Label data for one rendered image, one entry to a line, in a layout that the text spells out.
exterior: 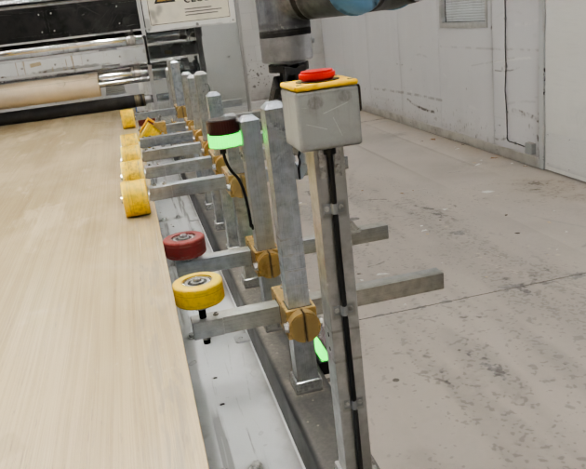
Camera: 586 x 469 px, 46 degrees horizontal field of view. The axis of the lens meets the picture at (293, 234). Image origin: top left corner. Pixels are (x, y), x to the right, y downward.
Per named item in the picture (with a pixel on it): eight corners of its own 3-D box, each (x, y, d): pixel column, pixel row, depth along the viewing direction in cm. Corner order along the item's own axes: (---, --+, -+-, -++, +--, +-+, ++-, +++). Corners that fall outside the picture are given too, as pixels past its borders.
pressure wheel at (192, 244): (209, 278, 141) (201, 225, 137) (214, 292, 133) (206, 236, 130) (170, 286, 139) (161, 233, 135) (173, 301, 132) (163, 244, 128)
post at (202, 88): (228, 229, 210) (205, 70, 196) (230, 233, 207) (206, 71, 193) (217, 232, 210) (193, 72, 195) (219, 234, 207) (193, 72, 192)
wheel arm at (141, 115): (241, 104, 305) (240, 96, 304) (243, 105, 301) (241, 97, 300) (127, 121, 295) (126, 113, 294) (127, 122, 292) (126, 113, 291)
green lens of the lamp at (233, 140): (238, 140, 129) (237, 128, 128) (244, 145, 123) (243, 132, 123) (206, 144, 128) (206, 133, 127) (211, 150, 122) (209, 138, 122)
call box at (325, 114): (344, 140, 81) (338, 73, 79) (364, 150, 74) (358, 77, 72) (286, 150, 80) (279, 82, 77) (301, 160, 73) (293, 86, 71)
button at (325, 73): (330, 82, 77) (328, 66, 77) (340, 85, 73) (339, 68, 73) (296, 87, 76) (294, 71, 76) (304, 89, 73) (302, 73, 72)
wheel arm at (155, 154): (295, 137, 212) (293, 125, 210) (298, 139, 208) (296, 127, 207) (130, 162, 202) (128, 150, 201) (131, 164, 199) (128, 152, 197)
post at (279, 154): (314, 381, 117) (281, 98, 102) (320, 392, 114) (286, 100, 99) (294, 386, 116) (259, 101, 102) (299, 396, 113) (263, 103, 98)
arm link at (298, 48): (255, 38, 122) (307, 32, 124) (258, 66, 124) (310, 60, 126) (264, 39, 114) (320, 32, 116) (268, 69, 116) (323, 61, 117)
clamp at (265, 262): (271, 254, 143) (268, 232, 142) (286, 275, 131) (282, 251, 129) (245, 260, 142) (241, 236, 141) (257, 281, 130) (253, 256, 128)
